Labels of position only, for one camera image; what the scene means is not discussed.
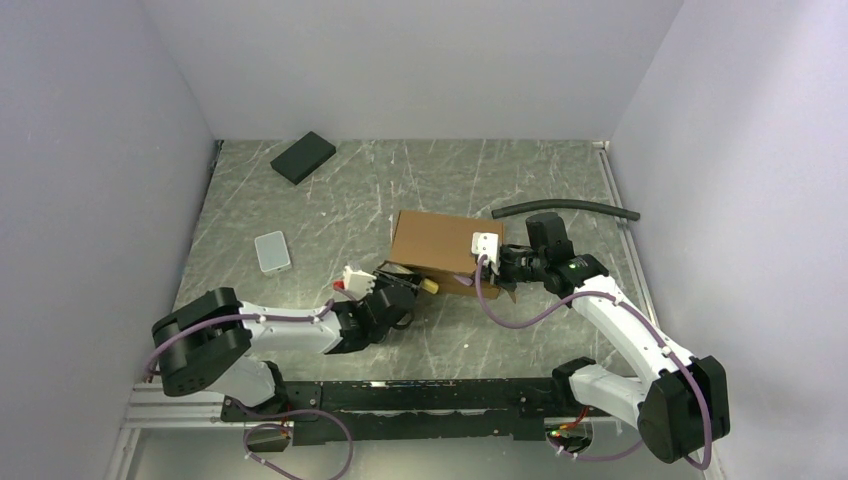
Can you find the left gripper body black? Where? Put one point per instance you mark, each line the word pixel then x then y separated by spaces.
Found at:
pixel 379 283

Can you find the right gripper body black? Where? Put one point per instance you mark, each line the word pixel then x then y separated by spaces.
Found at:
pixel 514 267

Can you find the brown cardboard box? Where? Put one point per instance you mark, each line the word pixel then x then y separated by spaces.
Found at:
pixel 438 246

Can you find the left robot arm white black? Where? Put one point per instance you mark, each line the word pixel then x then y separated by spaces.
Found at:
pixel 220 343

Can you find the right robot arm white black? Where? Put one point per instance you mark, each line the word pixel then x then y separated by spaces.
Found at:
pixel 676 401

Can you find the black flat box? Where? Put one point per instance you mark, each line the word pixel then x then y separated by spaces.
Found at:
pixel 303 157

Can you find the black foam tube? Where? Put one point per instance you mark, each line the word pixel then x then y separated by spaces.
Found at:
pixel 570 204

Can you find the clear plastic lid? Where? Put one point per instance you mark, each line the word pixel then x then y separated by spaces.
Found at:
pixel 272 252

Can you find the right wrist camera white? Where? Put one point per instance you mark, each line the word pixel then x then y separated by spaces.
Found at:
pixel 486 244

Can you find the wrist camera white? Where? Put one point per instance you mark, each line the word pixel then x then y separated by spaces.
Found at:
pixel 486 244
pixel 355 283

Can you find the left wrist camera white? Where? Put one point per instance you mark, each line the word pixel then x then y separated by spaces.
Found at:
pixel 355 283

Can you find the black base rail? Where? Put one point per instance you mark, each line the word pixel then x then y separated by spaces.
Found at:
pixel 520 408

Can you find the aluminium frame rail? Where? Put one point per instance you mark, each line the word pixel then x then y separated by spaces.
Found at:
pixel 150 408

